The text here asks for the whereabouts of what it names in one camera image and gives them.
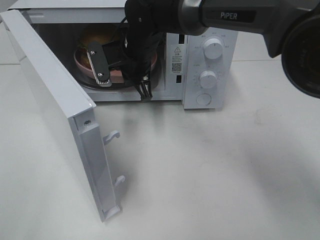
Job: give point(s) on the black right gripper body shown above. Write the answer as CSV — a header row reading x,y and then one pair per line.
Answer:
x,y
133,53

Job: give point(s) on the white warning label sticker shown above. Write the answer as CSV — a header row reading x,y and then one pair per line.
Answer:
x,y
176,58

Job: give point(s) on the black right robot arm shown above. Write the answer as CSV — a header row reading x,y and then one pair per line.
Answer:
x,y
290,28

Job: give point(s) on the white lower microwave knob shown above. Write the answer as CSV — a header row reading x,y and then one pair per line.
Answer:
x,y
208,79

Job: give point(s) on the white microwave door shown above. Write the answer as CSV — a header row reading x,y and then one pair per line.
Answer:
x,y
46,54

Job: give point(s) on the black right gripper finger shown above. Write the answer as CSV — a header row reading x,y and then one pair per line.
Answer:
x,y
144,87

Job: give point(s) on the white upper microwave knob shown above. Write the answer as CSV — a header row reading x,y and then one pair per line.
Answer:
x,y
213,48

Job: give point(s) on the white microwave oven body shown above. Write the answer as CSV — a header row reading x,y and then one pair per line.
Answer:
x,y
184,86

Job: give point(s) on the toy burger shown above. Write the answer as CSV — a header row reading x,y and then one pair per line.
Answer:
x,y
102,33

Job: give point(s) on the white microwave knob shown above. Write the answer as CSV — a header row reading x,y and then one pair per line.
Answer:
x,y
213,48
208,79

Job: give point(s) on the glass microwave turntable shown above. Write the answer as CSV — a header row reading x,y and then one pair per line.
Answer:
x,y
127,86

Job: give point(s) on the white round door-release button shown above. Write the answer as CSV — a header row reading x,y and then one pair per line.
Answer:
x,y
203,99

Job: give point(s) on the pink round plate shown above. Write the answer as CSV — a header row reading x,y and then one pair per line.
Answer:
x,y
83,64

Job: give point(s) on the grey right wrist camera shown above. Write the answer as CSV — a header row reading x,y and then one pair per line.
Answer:
x,y
99,64

